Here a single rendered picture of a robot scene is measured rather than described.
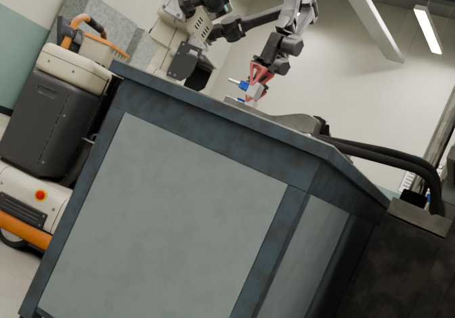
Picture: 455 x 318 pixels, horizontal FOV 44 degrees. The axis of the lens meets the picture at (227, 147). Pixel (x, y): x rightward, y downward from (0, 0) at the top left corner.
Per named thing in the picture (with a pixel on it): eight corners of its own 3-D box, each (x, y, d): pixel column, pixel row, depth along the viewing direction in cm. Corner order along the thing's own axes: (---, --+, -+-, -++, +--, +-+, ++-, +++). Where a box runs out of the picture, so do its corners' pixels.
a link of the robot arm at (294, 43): (287, 32, 210) (283, 15, 203) (313, 40, 204) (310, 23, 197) (269, 54, 206) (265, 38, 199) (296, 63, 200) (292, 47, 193)
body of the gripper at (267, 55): (275, 74, 206) (284, 55, 206) (267, 65, 196) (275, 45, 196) (260, 67, 208) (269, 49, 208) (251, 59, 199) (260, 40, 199)
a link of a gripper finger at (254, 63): (263, 91, 203) (275, 68, 203) (257, 86, 196) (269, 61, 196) (248, 85, 206) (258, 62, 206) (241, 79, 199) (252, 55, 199)
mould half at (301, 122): (216, 116, 217) (230, 84, 217) (239, 130, 241) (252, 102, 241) (334, 166, 197) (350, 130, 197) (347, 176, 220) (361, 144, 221)
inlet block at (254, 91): (223, 84, 204) (229, 70, 204) (228, 88, 209) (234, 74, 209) (253, 97, 199) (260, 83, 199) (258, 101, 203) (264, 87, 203)
